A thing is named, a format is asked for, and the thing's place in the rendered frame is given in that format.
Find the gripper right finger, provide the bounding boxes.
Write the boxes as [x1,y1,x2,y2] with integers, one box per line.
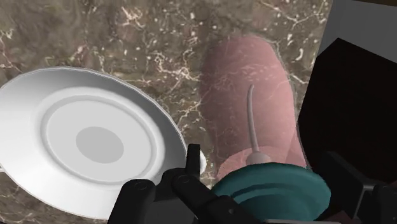
[316,151,397,224]

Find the pink bottle with teal cap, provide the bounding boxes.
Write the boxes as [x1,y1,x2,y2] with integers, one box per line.
[199,34,332,223]

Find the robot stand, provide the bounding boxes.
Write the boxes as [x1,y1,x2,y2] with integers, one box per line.
[296,37,397,186]

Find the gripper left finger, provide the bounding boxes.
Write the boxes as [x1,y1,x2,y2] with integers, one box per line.
[107,143,260,224]

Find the white round plate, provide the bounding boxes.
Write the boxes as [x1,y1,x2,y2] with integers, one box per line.
[0,66,207,221]

